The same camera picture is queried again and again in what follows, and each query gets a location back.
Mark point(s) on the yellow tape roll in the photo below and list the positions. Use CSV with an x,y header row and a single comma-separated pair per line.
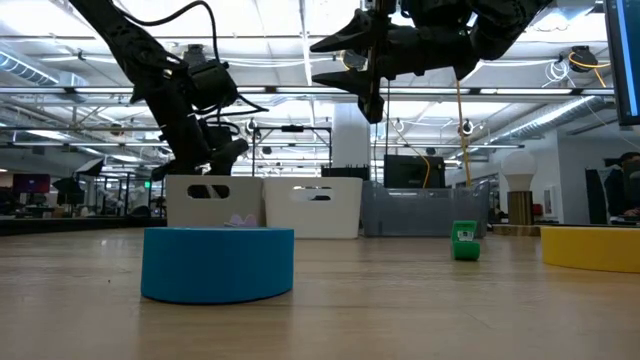
x,y
590,250

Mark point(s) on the red background screen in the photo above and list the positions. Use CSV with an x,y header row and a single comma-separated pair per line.
x,y
31,184

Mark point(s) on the white plastic bin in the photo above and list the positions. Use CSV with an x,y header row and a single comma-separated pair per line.
x,y
312,220

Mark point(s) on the purple staple remover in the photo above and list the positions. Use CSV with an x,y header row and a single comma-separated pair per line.
x,y
242,221

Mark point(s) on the blue tape roll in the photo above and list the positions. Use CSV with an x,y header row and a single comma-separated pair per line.
x,y
215,265

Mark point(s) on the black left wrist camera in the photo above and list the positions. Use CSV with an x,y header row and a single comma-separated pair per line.
x,y
212,85

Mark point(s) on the green mini stapler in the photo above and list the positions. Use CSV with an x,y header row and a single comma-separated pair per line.
x,y
465,250

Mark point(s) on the white bulb lamp wooden base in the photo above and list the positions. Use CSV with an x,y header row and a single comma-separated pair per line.
x,y
519,170

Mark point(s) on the person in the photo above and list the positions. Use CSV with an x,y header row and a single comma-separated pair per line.
x,y
625,190

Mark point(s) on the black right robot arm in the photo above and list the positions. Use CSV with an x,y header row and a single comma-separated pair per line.
x,y
505,25

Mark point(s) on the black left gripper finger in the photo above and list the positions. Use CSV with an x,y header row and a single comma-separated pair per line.
x,y
230,156

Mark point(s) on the black background box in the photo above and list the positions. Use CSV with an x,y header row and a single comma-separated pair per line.
x,y
345,173

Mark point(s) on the grey plastic bin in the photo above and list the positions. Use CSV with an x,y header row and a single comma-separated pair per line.
x,y
245,205

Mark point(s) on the black computer monitor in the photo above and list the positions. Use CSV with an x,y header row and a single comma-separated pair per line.
x,y
625,60

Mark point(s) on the black background rig frame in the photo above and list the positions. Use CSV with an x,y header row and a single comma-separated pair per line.
x,y
292,128

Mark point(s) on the black background screen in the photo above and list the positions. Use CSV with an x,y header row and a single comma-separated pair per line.
x,y
410,172

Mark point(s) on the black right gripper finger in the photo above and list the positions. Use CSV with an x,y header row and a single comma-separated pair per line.
x,y
355,35
352,81

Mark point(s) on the brown translucent plastic bin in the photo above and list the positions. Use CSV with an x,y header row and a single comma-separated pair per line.
x,y
425,215

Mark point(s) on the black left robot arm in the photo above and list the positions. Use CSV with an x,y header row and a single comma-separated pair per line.
x,y
125,40

